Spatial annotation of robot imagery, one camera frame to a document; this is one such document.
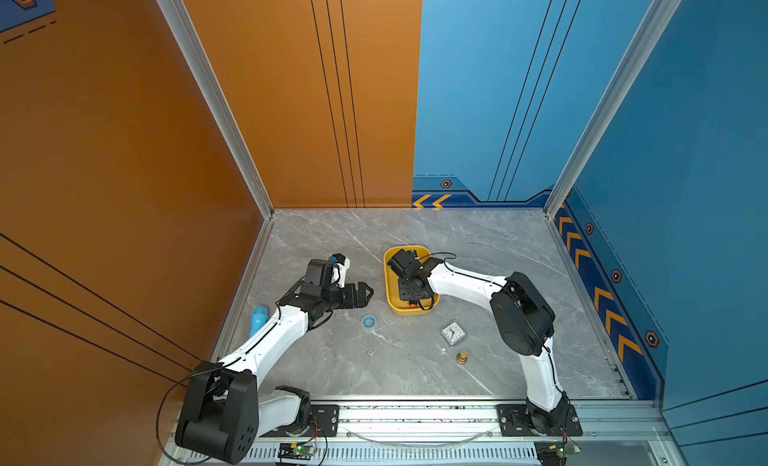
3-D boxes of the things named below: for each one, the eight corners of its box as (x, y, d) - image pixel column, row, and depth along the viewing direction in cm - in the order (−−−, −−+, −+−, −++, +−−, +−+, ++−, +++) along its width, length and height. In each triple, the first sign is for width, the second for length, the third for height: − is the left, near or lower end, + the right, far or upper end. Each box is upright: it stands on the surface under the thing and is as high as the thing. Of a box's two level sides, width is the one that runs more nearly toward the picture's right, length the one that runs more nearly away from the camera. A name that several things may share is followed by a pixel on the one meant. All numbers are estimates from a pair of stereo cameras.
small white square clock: (453, 347, 87) (454, 344, 85) (439, 333, 90) (440, 330, 88) (466, 335, 89) (467, 332, 88) (452, 321, 92) (453, 318, 90)
